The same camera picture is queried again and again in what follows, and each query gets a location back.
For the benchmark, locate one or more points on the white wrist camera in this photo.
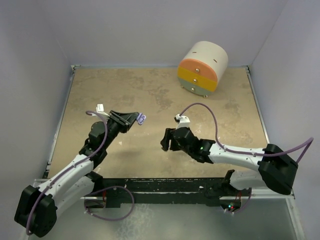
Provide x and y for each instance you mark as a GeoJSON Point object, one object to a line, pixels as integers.
{"type": "Point", "coordinates": [100, 110]}
{"type": "Point", "coordinates": [182, 121]}

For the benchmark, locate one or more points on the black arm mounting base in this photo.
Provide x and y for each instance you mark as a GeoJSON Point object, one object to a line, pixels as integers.
{"type": "Point", "coordinates": [208, 191]}

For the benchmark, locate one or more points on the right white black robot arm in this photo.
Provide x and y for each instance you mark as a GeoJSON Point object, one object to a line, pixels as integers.
{"type": "Point", "coordinates": [266, 167]}

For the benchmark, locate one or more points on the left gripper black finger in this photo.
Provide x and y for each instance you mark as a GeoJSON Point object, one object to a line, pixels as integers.
{"type": "Point", "coordinates": [123, 125]}
{"type": "Point", "coordinates": [123, 118]}

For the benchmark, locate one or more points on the purple earbud charging case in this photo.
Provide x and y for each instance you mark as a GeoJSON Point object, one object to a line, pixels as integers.
{"type": "Point", "coordinates": [141, 118]}

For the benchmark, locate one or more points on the round cream drawer cabinet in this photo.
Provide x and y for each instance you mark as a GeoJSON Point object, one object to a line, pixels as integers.
{"type": "Point", "coordinates": [200, 71]}

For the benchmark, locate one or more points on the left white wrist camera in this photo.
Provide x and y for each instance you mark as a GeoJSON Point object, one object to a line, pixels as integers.
{"type": "Point", "coordinates": [100, 110]}

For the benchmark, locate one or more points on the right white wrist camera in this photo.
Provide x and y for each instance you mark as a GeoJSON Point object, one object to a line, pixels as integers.
{"type": "Point", "coordinates": [182, 121]}

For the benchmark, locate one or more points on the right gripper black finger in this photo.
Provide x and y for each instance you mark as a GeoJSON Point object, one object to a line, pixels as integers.
{"type": "Point", "coordinates": [174, 145]}
{"type": "Point", "coordinates": [165, 142]}

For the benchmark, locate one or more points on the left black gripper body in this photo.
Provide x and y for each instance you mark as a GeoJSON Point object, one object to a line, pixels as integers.
{"type": "Point", "coordinates": [113, 129]}

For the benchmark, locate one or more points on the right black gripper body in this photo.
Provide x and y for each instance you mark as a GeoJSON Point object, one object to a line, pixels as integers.
{"type": "Point", "coordinates": [185, 149]}

